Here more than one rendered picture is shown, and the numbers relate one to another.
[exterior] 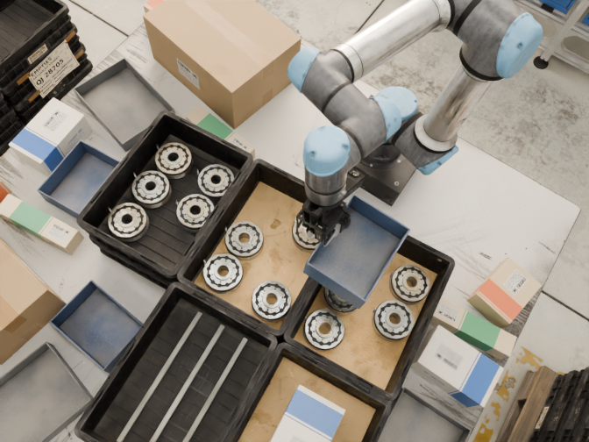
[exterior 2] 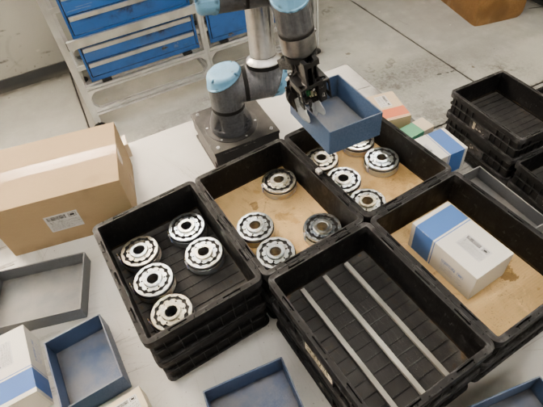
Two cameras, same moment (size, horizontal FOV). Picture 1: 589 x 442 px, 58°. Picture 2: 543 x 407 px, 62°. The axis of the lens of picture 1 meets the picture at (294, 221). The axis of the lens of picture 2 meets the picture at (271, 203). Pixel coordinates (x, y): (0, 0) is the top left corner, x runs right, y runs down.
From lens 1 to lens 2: 0.76 m
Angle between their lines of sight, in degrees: 30
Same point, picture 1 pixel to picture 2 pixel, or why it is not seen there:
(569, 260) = not seen: hidden behind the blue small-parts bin
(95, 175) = (88, 355)
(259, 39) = (89, 146)
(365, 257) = (338, 117)
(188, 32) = (33, 188)
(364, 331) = (380, 184)
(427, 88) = not seen: hidden behind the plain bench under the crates
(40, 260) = not seen: outside the picture
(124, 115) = (49, 302)
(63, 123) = (12, 348)
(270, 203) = (233, 203)
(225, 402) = (397, 302)
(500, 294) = (387, 111)
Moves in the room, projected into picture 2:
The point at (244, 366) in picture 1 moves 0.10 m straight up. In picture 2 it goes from (370, 274) to (372, 251)
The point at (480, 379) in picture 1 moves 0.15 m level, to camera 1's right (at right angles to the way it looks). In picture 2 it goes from (446, 141) to (465, 117)
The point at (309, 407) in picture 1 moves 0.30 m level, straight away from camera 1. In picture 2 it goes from (435, 223) to (401, 144)
